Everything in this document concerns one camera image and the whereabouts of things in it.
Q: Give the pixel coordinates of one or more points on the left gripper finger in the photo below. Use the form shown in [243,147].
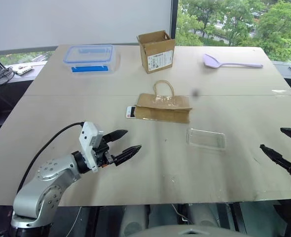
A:
[127,154]
[116,135]

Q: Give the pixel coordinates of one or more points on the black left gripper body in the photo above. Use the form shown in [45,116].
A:
[102,154]

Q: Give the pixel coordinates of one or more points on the white smartphone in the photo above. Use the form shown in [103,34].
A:
[130,112]

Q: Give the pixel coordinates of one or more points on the brown paper bag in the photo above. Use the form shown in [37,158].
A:
[160,108]

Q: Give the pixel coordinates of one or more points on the clear plastic case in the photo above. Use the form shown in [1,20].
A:
[206,139]

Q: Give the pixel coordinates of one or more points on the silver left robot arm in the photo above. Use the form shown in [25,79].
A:
[49,182]

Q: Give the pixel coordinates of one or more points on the grey rounded shape under table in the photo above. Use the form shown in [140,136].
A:
[135,219]
[202,214]

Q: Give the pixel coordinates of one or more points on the clear container with blue lid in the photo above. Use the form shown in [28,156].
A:
[91,53]

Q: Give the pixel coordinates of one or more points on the open brown cardboard box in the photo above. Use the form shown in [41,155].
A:
[157,58]

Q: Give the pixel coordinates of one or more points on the light grey robot torso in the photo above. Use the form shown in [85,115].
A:
[190,232]

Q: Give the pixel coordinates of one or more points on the lilac plastic spatula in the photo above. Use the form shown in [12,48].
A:
[210,61]

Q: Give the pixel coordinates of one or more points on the white power strip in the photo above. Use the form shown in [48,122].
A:
[23,69]

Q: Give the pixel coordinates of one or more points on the white roller blind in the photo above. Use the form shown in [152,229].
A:
[74,19]

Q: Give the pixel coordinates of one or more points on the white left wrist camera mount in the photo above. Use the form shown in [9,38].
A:
[86,138]

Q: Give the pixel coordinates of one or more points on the dark window frame post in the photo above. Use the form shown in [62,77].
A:
[175,22]

